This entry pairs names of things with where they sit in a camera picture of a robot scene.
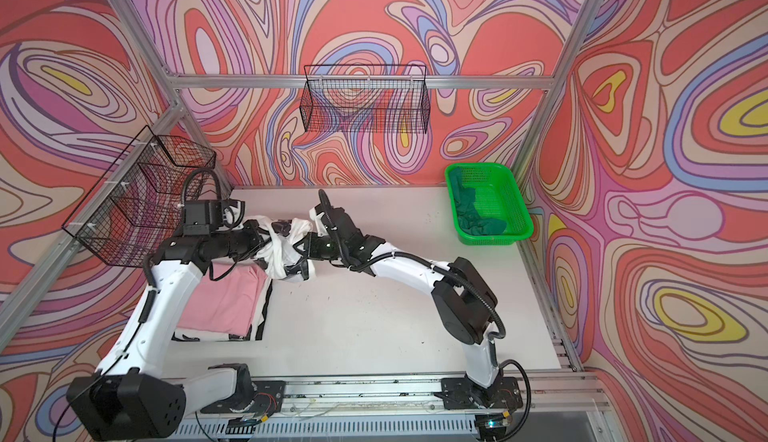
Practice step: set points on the black wire basket wall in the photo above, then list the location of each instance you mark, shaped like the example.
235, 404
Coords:
137, 203
365, 98

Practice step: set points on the green t shirt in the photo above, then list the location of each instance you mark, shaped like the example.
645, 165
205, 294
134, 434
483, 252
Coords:
470, 222

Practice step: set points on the aluminium frame post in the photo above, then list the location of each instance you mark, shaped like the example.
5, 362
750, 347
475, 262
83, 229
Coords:
141, 40
584, 20

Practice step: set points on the aluminium frame right post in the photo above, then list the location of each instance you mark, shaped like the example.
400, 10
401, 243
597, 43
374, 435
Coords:
584, 20

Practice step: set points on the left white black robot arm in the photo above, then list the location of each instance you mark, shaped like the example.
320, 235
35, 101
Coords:
126, 398

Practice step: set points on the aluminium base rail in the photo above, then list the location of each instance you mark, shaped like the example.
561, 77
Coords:
413, 394

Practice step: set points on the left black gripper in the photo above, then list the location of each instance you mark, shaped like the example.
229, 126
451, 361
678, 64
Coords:
254, 231

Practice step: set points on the black wire basket back wall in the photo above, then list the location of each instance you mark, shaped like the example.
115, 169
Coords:
365, 98

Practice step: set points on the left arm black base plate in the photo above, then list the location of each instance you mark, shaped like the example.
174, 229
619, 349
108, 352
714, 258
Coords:
267, 399

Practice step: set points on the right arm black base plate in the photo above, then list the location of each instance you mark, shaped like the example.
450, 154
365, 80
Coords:
464, 394

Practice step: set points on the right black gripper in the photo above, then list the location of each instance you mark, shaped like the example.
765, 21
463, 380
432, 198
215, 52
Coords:
311, 239

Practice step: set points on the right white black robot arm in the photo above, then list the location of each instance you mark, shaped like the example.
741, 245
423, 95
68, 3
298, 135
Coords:
467, 308

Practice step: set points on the black wire basket left wall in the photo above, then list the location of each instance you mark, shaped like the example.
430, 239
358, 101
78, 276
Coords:
137, 203

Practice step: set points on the green plastic basket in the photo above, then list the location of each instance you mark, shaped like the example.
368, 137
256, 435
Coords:
497, 196

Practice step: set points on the pink folded t shirt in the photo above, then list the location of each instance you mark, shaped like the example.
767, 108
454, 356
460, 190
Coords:
227, 305

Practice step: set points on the aluminium frame left post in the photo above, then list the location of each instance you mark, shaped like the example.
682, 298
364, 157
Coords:
141, 40

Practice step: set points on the aluminium frame left bar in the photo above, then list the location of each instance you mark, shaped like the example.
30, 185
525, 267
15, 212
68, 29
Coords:
18, 305

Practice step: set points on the white vented cable duct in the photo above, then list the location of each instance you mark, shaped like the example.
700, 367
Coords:
328, 428

